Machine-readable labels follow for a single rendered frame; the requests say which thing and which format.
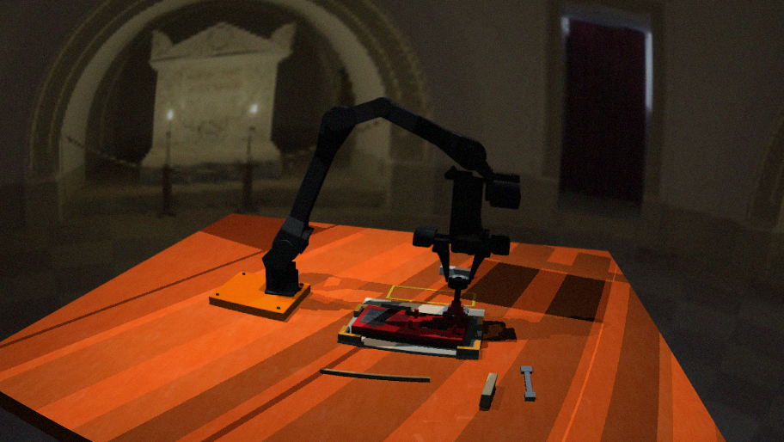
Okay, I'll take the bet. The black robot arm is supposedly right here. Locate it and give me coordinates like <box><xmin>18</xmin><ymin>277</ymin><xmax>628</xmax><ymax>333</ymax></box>
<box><xmin>262</xmin><ymin>97</ymin><xmax>521</xmax><ymax>297</ymax></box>

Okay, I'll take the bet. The black wheel with grey hub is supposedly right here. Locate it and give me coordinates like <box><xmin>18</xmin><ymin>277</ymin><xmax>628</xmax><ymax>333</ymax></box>
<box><xmin>448</xmin><ymin>274</ymin><xmax>469</xmax><ymax>290</ymax></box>

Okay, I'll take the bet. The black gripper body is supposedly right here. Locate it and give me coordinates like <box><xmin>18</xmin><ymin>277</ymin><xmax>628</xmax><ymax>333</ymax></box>
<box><xmin>413</xmin><ymin>203</ymin><xmax>510</xmax><ymax>256</ymax></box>

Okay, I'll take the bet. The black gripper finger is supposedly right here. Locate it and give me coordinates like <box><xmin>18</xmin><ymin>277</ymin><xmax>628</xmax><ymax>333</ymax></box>
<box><xmin>432</xmin><ymin>244</ymin><xmax>450</xmax><ymax>282</ymax></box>
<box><xmin>469</xmin><ymin>249</ymin><xmax>491</xmax><ymax>285</ymax></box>

